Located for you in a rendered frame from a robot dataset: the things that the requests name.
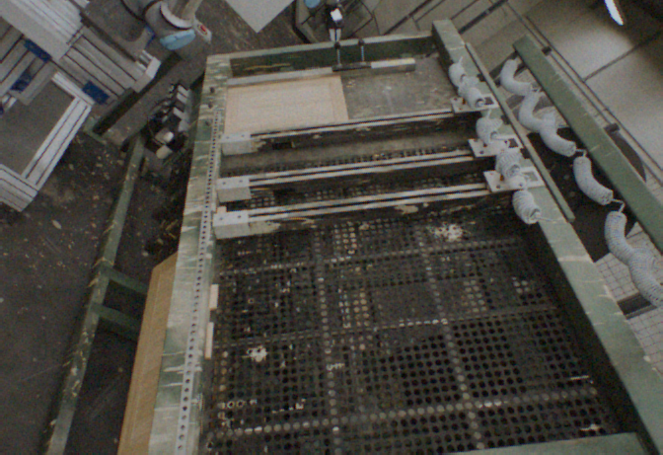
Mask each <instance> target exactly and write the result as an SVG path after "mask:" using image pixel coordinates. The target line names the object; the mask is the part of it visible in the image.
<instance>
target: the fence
mask: <svg viewBox="0 0 663 455"><path fill-rule="evenodd" d="M409 59H412V62H410V63H403V60H409ZM392 61H398V62H399V64H392V65H389V62H392ZM371 65H372V68H365V69H357V70H348V71H339V72H332V68H322V69H314V70H305V71H296V72H288V73H279V74H270V75H262V76H254V77H245V78H237V79H228V82H227V86H228V89H230V88H239V87H248V86H255V85H264V84H273V83H281V82H290V81H299V80H307V79H316V78H325V77H332V76H339V77H340V79H341V78H349V77H358V76H367V75H375V74H384V73H393V72H401V71H409V70H415V62H414V59H413V58H408V59H399V60H391V61H382V62H373V63H371Z"/></svg>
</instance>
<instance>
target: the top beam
mask: <svg viewBox="0 0 663 455"><path fill-rule="evenodd" d="M431 30H432V32H433V33H434V35H433V36H434V42H433V43H434V45H435V47H436V49H437V51H438V53H439V55H440V57H441V59H442V61H443V63H444V65H445V67H446V69H447V71H448V73H449V68H450V66H451V65H453V64H458V62H459V60H460V58H461V57H463V58H462V60H461V62H460V65H462V67H463V68H464V72H465V73H467V75H468V79H469V78H471V77H473V78H474V76H475V77H476V78H478V74H480V73H479V71H478V69H477V67H476V66H475V64H474V62H473V61H472V59H471V57H470V55H469V54H468V52H467V50H466V49H465V44H464V42H463V40H462V39H461V37H460V35H459V34H458V32H457V30H456V28H455V27H454V25H453V23H452V22H451V20H443V21H434V22H432V29H431ZM471 79H472V78H471ZM488 111H489V110H482V111H473V112H472V118H471V120H472V122H473V124H474V126H475V128H476V129H477V121H478V120H479V119H480V118H484V117H486V116H487V114H488ZM496 129H497V131H498V134H499V136H504V135H512V134H515V132H514V131H513V129H512V127H511V126H510V124H508V125H505V124H504V122H502V124H501V125H500V128H499V127H498V128H496ZM526 191H528V192H530V193H531V195H532V197H533V198H534V203H535V204H536V205H537V206H538V207H539V208H540V209H541V214H540V217H543V218H547V219H551V220H553V222H549V221H546V220H541V219H539V220H538V221H537V222H535V223H530V224H529V223H525V222H524V221H523V220H522V219H521V220H522V222H523V224H524V226H525V228H526V230H527V232H528V234H529V236H530V238H531V240H532V242H533V244H534V246H535V248H536V250H537V252H538V254H539V256H540V258H541V260H542V262H543V265H544V267H545V269H546V271H547V273H548V275H549V277H550V279H551V281H552V284H553V286H554V288H555V290H556V292H557V294H558V296H559V298H560V300H561V302H562V304H563V306H564V308H565V310H566V312H567V314H568V316H569V318H570V320H571V322H572V324H573V326H574V328H575V330H576V332H577V334H578V335H579V337H580V339H581V341H582V343H583V345H584V347H585V349H586V351H587V353H588V355H589V357H590V359H591V361H592V363H593V365H594V367H595V369H596V371H597V373H598V375H599V377H600V379H601V381H602V383H603V385H604V387H605V389H606V391H607V393H608V395H609V397H610V399H611V401H612V403H613V405H614V407H615V409H616V411H617V413H618V415H619V417H620V419H621V421H622V423H623V425H624V427H625V429H626V432H627V433H629V432H633V431H634V432H635V433H638V434H639V436H640V438H641V440H642V442H643V444H644V446H645V448H646V450H647V451H648V454H649V455H663V381H662V380H661V378H660V376H659V375H658V373H657V371H656V369H655V368H654V366H653V364H652V363H651V361H650V359H649V358H648V356H647V354H646V352H645V351H644V349H643V347H642V346H641V344H640V342H639V340H638V339H637V337H636V335H635V334H634V332H633V330H632V329H631V327H630V325H629V323H628V322H627V320H626V318H625V316H624V314H623V312H622V311H621V309H620V307H619V306H618V304H617V302H616V301H615V299H614V297H613V295H612V294H611V292H610V290H609V289H608V287H607V285H606V284H605V282H604V280H603V278H602V277H601V275H600V273H599V272H598V270H597V269H596V267H595V266H594V264H593V262H592V261H591V259H590V257H589V256H588V254H587V252H586V250H585V249H584V247H583V245H582V244H581V242H580V240H579V239H578V237H577V235H576V233H575V232H574V230H573V228H572V227H571V225H570V223H566V221H565V219H564V217H563V216H562V214H561V212H560V211H559V209H558V207H557V205H556V204H555V202H554V200H553V198H552V196H551V194H550V193H549V191H548V189H547V188H546V187H537V188H529V189H527V190H526Z"/></svg>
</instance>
